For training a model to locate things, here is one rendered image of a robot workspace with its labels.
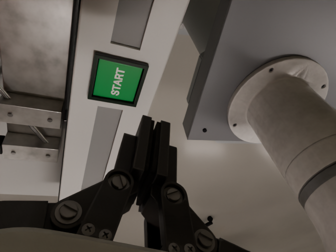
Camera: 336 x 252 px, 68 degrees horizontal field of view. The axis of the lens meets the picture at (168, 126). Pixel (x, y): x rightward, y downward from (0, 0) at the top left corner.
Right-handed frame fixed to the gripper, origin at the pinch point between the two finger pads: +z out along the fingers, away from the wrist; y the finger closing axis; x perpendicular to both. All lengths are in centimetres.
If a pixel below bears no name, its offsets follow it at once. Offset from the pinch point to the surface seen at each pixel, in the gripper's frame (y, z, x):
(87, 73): -6.6, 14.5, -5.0
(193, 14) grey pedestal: 9, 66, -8
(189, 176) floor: 65, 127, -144
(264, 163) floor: 125, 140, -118
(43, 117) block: -12.5, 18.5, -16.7
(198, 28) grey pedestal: 10, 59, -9
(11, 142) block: -17.1, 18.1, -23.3
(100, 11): -6.3, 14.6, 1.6
